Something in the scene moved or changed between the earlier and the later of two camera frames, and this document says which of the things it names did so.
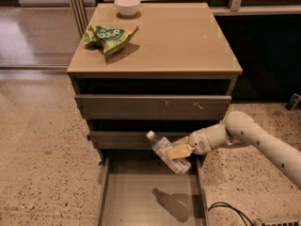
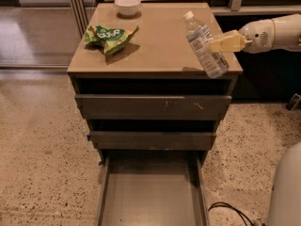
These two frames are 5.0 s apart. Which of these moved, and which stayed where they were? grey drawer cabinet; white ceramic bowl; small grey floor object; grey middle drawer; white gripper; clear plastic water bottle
Moved: white gripper; clear plastic water bottle
Stayed: grey drawer cabinet; small grey floor object; grey middle drawer; white ceramic bowl
